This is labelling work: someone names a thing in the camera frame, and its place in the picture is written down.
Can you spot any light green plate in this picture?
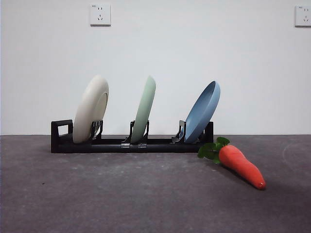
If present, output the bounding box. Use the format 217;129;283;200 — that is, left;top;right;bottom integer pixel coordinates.
130;75;156;144

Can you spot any orange toy carrot with leaves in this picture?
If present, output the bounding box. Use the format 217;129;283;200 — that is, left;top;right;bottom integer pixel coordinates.
197;136;267;191

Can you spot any blue plate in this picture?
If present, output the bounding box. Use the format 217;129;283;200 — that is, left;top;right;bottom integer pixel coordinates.
184;81;221;144

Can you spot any black plate rack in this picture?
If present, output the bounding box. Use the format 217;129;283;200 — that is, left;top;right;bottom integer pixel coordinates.
50;119;214;154

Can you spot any cream white plate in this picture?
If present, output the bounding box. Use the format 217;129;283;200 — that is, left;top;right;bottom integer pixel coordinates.
72;74;109;144

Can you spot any white wall socket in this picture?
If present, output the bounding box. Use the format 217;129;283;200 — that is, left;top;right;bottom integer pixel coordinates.
89;3;112;27
294;5;311;27

